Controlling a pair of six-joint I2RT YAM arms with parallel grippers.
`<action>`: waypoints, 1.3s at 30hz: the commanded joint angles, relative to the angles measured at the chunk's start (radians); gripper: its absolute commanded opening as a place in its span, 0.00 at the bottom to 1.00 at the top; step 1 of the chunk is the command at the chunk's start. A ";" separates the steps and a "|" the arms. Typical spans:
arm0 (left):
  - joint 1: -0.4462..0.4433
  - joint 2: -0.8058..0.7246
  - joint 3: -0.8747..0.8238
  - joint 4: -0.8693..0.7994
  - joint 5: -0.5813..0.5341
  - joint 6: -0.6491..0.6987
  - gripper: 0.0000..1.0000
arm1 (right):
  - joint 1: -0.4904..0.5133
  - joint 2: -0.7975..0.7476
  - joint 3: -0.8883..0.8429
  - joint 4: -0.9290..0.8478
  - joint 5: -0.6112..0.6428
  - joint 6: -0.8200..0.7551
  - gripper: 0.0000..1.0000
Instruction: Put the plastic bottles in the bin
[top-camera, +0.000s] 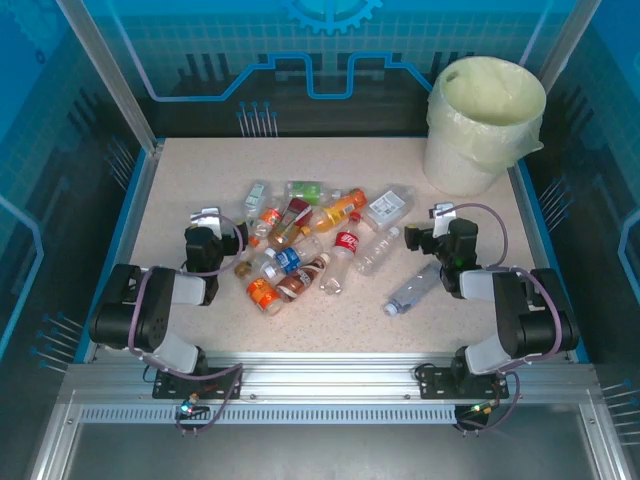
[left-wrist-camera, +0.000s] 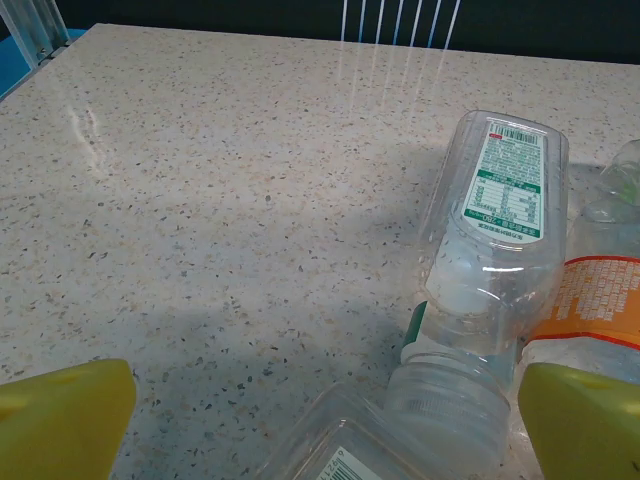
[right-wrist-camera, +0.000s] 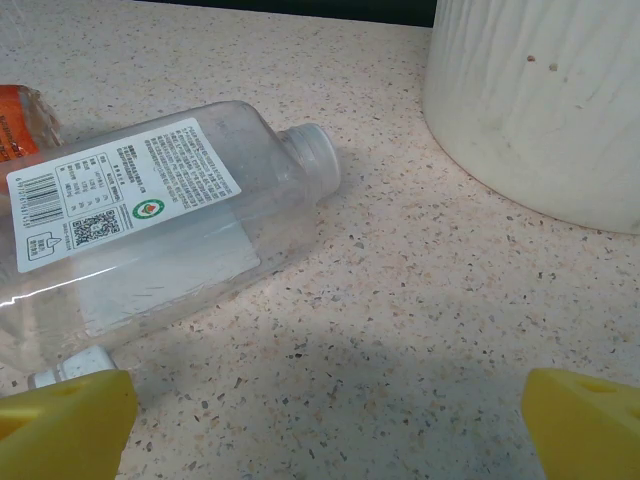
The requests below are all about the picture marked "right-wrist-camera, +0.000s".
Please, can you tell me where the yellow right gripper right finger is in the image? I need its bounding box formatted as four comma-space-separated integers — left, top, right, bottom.
521, 367, 640, 480

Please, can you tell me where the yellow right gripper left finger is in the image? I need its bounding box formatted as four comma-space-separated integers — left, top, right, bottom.
0, 368, 139, 480

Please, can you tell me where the square clear bottle white label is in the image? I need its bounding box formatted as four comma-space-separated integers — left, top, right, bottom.
0, 99, 343, 374

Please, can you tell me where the orange juice bottle yellow cap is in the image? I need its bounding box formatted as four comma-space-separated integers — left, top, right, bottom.
0, 83, 64, 166

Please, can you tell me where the white plastic bin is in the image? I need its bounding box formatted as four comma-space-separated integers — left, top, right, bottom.
422, 0, 640, 235

